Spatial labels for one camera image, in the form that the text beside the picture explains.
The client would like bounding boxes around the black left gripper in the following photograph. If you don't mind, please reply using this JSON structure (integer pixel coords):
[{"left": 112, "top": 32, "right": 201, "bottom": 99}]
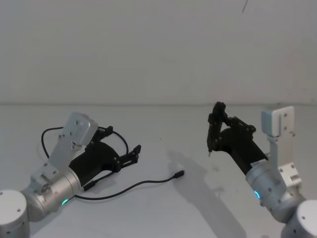
[{"left": 69, "top": 125, "right": 142, "bottom": 187}]

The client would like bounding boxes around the short black cable with plug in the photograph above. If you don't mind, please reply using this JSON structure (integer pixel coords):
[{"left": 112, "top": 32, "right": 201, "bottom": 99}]
[{"left": 83, "top": 170, "right": 115, "bottom": 192}]

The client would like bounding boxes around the white tablecloth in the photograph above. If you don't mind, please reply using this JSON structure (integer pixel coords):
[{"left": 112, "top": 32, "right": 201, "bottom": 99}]
[{"left": 0, "top": 102, "right": 317, "bottom": 238}]

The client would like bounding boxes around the looped thin black cable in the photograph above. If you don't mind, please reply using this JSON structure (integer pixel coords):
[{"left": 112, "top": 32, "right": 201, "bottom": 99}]
[{"left": 41, "top": 126, "right": 130, "bottom": 160}]

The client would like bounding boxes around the long black cable with plug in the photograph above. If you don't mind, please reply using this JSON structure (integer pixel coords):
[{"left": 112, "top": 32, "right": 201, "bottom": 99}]
[{"left": 66, "top": 170, "right": 186, "bottom": 200}]

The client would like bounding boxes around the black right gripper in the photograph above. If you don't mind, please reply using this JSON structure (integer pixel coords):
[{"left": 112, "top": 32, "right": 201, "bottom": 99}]
[{"left": 206, "top": 101, "right": 270, "bottom": 177}]

